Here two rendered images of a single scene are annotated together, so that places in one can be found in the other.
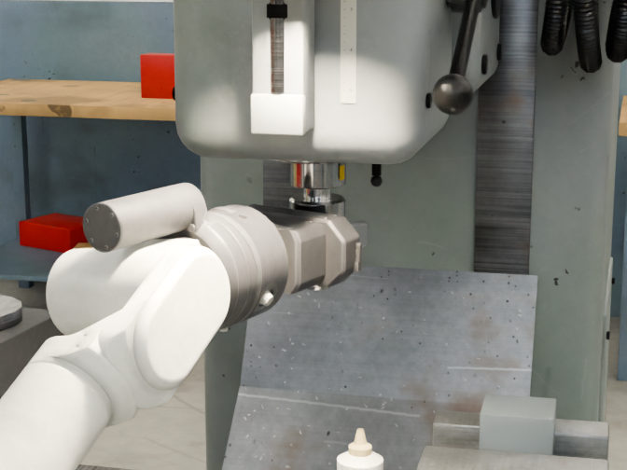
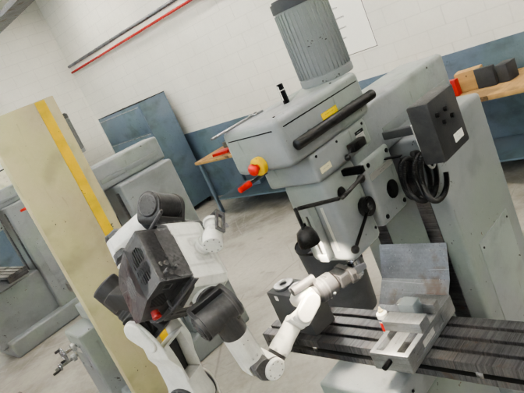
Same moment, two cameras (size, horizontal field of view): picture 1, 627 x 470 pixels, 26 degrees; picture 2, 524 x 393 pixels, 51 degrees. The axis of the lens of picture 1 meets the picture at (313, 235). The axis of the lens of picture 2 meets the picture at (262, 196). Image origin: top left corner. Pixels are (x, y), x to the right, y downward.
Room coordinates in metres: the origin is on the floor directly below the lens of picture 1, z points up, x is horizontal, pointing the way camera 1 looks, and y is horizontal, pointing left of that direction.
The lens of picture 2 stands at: (-0.51, -0.93, 2.11)
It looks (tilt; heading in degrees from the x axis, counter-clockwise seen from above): 15 degrees down; 36
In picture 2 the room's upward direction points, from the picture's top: 24 degrees counter-clockwise
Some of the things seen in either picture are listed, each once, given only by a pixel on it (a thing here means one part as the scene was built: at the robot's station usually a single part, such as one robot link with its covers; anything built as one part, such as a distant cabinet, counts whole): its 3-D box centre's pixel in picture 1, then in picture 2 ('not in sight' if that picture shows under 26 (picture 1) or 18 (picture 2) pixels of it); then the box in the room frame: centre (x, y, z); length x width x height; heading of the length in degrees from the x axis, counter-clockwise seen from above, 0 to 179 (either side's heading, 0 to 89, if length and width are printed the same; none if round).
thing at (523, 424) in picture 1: (517, 439); (410, 308); (1.07, -0.17, 1.07); 0.06 x 0.05 x 0.06; 78
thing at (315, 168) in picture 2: not in sight; (316, 154); (1.16, -0.01, 1.68); 0.34 x 0.24 x 0.10; 167
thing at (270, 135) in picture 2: not in sight; (298, 122); (1.13, -0.01, 1.81); 0.47 x 0.26 x 0.16; 167
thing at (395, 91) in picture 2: not in sight; (382, 111); (1.60, -0.12, 1.66); 0.80 x 0.23 x 0.20; 167
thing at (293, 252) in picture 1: (255, 258); (336, 280); (1.04, 0.05, 1.23); 0.13 x 0.12 x 0.10; 58
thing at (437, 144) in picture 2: not in sight; (440, 124); (1.33, -0.40, 1.62); 0.20 x 0.09 x 0.21; 167
